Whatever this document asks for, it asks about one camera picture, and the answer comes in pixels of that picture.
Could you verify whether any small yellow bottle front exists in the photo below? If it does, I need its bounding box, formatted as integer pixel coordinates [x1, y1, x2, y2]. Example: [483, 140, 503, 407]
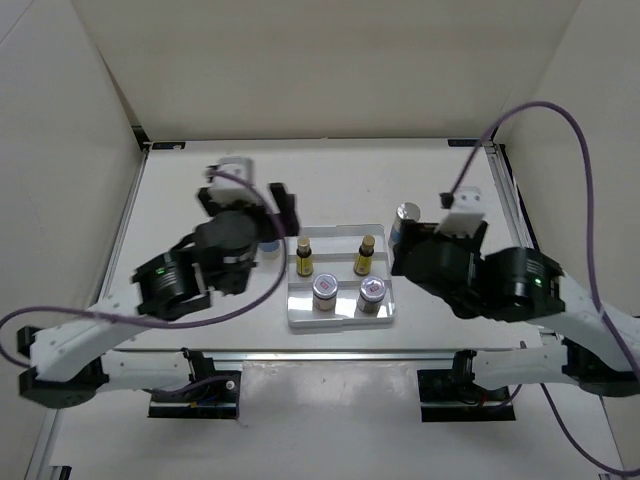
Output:
[353, 235, 375, 276]

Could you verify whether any right aluminium rail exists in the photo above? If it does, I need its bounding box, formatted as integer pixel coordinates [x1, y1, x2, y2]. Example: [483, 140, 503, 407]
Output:
[484, 141, 539, 250]

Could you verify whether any tall jar blue label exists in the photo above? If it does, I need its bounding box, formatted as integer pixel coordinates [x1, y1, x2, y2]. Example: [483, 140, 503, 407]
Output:
[259, 240, 281, 260]
[388, 202, 421, 248]

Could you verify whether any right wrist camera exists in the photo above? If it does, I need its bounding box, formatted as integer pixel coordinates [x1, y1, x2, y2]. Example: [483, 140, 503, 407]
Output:
[436, 186, 485, 238]

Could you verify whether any white divided organizer tray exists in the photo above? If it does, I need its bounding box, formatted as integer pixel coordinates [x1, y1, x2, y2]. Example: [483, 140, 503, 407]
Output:
[287, 224, 395, 330]

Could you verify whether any left aluminium rail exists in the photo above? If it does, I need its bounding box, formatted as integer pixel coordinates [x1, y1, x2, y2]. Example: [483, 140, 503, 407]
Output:
[72, 144, 151, 366]

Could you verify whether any spice jar white lid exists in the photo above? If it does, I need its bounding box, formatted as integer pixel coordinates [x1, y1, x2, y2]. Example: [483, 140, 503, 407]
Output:
[312, 273, 339, 311]
[357, 276, 387, 314]

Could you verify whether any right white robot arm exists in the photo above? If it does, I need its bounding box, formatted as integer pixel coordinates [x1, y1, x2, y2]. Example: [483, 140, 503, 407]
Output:
[392, 220, 639, 400]

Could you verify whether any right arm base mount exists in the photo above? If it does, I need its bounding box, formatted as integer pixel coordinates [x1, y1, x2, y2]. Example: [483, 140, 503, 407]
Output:
[417, 350, 519, 423]

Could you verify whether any small yellow bottle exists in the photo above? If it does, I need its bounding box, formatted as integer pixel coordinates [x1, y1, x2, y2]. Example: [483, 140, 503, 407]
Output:
[353, 235, 375, 276]
[296, 236, 313, 277]

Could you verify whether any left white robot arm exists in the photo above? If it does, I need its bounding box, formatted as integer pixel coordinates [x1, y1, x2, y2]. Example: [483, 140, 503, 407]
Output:
[16, 181, 299, 409]

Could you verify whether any aluminium rail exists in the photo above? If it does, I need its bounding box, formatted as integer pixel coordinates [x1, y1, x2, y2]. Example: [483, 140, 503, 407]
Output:
[484, 141, 539, 250]
[203, 349, 455, 362]
[72, 144, 151, 366]

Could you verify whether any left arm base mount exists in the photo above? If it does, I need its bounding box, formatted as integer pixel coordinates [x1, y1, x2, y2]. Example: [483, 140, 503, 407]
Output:
[147, 348, 242, 420]

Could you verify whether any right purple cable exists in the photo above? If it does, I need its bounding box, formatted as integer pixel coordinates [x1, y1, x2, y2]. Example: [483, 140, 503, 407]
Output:
[444, 101, 640, 476]

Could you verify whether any front aluminium rail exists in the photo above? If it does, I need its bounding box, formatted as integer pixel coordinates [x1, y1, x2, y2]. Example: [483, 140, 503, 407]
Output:
[203, 349, 455, 362]

